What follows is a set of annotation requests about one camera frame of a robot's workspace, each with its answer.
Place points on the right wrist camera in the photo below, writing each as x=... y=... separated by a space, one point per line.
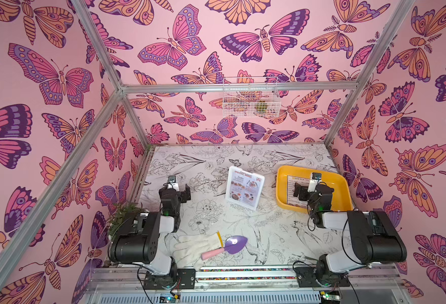
x=315 y=180

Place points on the new dish-list menu sheet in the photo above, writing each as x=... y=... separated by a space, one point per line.
x=297 y=191

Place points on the purple trowel pink handle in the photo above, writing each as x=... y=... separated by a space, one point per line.
x=232 y=246

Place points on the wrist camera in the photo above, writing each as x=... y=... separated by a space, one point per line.
x=172 y=183
x=315 y=180

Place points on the clear acrylic menu holder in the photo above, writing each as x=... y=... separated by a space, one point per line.
x=245 y=187

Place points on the aluminium mounting rail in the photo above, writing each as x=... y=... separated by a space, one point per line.
x=249 y=284

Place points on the potted green plant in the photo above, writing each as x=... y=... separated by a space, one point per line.
x=116 y=220

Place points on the yellow plastic tray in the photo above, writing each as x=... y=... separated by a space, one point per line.
x=341 y=197

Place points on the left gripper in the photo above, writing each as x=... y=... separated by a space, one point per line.
x=175 y=193

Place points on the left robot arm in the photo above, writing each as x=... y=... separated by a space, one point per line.
x=136 y=241

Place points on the white work glove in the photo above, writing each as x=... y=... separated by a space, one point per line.
x=187 y=252

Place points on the white wire basket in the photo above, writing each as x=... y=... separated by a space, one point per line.
x=239 y=98

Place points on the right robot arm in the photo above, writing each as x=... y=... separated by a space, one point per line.
x=374 y=239

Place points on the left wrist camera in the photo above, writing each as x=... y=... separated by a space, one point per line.
x=172 y=183

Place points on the green item in basket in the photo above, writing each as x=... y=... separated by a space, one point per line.
x=262 y=109

